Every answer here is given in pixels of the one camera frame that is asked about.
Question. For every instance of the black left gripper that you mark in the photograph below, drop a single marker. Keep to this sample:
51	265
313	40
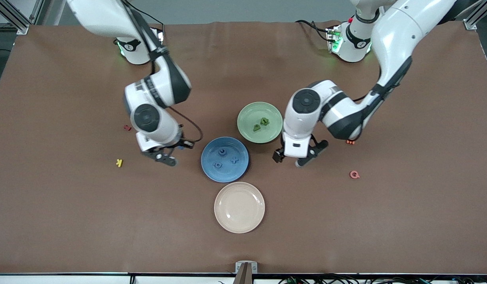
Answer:
278	155

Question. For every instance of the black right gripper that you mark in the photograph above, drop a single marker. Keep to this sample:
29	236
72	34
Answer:
182	142

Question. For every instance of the green foam letter B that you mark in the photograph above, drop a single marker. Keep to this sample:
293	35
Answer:
264	121

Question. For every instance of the blue foam letter a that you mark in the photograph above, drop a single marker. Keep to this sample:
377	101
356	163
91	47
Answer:
218	165

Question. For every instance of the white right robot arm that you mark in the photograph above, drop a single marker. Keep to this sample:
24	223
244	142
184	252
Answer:
152	118

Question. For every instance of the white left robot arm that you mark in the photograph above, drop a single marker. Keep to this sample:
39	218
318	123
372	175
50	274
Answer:
393	35

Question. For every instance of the green plate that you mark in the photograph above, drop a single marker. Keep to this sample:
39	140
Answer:
251	114

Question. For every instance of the blue plate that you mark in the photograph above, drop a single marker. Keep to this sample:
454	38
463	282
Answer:
227	173

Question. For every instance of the yellow foam letter k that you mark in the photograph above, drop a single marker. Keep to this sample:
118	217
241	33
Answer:
119	162

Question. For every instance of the beige plate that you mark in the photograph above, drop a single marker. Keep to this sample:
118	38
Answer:
239	207

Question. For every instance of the pink foam letter Q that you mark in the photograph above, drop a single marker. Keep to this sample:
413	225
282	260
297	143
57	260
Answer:
354	174

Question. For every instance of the brown table cover mat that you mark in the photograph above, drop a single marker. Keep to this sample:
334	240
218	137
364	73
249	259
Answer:
148	217

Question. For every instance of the brown tapered pole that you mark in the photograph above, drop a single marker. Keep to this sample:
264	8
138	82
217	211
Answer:
243	278

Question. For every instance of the grey metal bracket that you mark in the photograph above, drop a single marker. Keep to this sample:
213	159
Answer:
238	267

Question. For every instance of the silver aluminium frame profile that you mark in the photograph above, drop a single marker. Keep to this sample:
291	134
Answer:
21	28
469	24

